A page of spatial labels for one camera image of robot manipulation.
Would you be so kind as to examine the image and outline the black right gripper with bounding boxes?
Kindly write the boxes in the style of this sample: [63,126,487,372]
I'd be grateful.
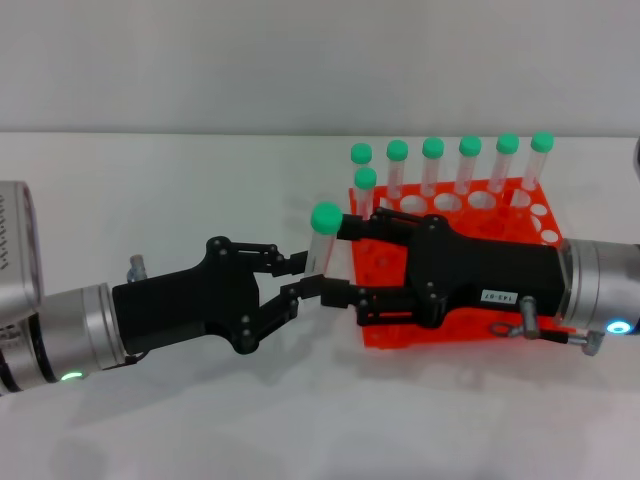
[320,207,567,329]

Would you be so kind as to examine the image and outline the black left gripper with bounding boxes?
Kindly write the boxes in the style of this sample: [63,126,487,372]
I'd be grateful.
[112,235,326,356]

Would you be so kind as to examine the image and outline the green-capped clear test tube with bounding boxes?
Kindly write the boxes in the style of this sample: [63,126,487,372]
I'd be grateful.
[458,135,483,196]
[302,201,345,281]
[520,131,555,193]
[350,142,374,174]
[421,136,446,199]
[494,133,520,195]
[386,139,410,201]
[353,167,378,221]

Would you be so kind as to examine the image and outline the orange test tube rack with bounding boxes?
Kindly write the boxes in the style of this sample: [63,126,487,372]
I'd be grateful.
[344,177,577,352]

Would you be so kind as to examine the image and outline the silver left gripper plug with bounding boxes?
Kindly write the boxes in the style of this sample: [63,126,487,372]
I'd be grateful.
[126,254,148,284]

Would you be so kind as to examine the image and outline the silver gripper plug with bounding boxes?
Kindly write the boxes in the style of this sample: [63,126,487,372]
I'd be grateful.
[126,254,148,284]
[491,295,541,342]

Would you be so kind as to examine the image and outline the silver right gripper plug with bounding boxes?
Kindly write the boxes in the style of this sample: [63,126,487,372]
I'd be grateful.
[491,295,541,342]

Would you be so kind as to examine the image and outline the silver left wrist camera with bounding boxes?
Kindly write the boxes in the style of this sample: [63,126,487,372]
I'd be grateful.
[0,180,46,315]

